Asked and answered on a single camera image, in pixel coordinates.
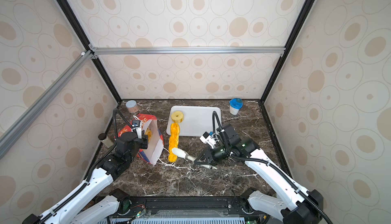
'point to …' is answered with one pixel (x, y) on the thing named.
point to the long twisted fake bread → (174, 133)
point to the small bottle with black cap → (106, 140)
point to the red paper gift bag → (149, 123)
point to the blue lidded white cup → (235, 104)
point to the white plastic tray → (197, 119)
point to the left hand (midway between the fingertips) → (147, 129)
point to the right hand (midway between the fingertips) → (198, 163)
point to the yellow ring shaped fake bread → (177, 116)
